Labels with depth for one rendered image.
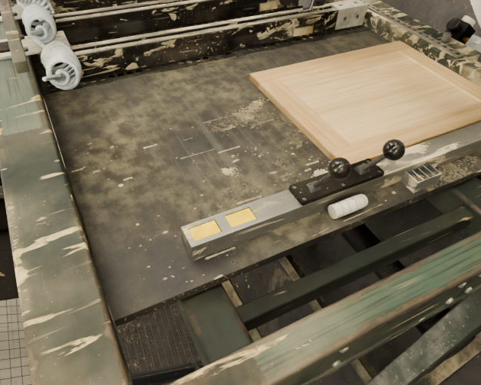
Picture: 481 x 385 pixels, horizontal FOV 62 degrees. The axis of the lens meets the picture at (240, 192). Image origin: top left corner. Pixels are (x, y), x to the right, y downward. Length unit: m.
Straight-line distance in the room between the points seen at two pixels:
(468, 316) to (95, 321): 1.09
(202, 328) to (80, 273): 0.21
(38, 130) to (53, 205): 0.22
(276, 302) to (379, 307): 0.18
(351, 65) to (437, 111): 0.29
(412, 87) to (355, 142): 0.34
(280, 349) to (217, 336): 0.13
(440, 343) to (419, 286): 0.74
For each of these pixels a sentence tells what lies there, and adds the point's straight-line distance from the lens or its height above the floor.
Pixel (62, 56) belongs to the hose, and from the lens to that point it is 0.86.
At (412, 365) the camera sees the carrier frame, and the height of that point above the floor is 0.79.
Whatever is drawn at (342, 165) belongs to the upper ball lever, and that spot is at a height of 1.55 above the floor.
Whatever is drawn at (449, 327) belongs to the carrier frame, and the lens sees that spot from 1.40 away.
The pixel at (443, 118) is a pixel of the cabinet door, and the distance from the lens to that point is 1.15.
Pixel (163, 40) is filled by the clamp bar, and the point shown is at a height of 1.55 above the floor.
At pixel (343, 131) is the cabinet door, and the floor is 1.29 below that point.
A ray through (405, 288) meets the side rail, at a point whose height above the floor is 1.48.
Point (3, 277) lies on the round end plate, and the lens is 1.27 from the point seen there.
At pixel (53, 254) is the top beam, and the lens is 0.64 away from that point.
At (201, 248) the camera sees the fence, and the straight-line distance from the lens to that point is 0.69.
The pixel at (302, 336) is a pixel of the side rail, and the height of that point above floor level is 1.64.
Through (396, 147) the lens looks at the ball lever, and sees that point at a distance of 0.75.
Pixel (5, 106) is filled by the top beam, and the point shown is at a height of 1.91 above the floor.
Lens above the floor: 2.10
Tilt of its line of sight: 43 degrees down
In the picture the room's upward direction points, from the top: 79 degrees counter-clockwise
